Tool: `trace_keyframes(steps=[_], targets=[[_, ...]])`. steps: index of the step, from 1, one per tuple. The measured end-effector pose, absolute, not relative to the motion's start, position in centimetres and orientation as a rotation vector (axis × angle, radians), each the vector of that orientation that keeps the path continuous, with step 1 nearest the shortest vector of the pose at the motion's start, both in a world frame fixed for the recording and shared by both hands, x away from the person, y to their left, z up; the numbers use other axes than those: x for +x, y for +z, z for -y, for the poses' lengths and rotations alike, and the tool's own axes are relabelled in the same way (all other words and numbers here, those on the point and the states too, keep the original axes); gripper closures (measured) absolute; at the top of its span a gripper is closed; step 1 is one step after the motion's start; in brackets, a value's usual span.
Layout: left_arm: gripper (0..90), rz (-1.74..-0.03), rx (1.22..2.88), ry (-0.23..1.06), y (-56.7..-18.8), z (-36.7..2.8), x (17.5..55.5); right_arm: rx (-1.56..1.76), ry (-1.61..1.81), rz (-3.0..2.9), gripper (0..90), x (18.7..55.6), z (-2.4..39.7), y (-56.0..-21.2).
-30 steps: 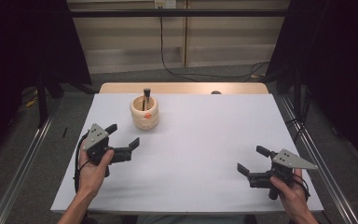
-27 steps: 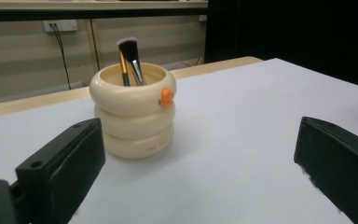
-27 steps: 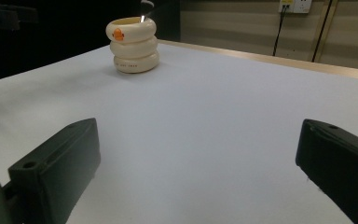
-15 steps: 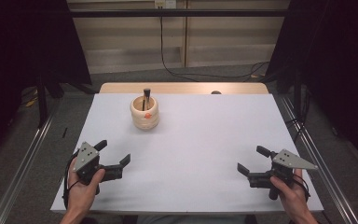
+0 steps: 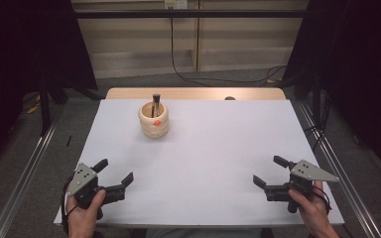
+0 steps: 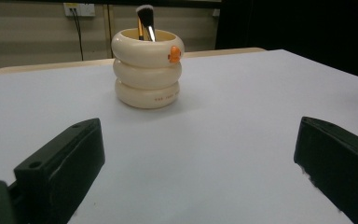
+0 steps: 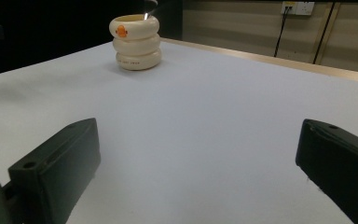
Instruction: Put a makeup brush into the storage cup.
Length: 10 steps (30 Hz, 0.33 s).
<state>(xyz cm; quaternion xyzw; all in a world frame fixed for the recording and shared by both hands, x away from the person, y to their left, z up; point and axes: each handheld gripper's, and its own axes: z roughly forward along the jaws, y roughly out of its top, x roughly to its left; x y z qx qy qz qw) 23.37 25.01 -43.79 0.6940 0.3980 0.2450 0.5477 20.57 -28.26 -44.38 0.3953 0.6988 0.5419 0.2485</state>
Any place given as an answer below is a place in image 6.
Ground cream ribbed brush holder cup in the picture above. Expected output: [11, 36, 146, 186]
[111, 27, 186, 110]

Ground black makeup brush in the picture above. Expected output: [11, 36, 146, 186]
[135, 4, 157, 42]

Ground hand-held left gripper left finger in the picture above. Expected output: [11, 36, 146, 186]
[13, 118, 106, 224]

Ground black curtain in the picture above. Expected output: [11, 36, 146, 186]
[214, 0, 358, 82]

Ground black wall cable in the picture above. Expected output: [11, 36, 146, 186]
[70, 8, 85, 62]

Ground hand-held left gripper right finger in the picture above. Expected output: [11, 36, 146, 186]
[293, 116, 358, 224]

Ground black horizontal frame bar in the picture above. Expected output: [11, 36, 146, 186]
[0, 0, 223, 9]

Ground white wall outlet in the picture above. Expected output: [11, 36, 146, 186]
[62, 2, 96, 18]

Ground light wooden table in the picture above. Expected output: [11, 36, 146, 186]
[0, 47, 267, 77]

